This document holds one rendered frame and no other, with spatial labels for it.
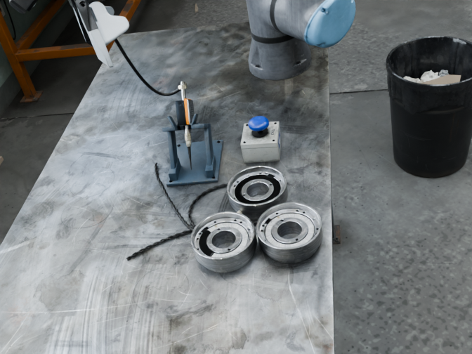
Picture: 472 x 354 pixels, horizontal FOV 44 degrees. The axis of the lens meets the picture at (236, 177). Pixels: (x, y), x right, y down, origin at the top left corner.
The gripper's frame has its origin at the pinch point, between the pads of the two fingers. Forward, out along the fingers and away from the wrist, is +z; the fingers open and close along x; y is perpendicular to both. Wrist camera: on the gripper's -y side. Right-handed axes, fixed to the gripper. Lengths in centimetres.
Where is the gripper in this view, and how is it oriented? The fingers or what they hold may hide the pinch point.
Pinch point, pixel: (99, 59)
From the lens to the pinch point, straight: 93.9
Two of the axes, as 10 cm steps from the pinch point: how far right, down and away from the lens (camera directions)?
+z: 2.5, 8.4, 4.8
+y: 9.0, -3.9, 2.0
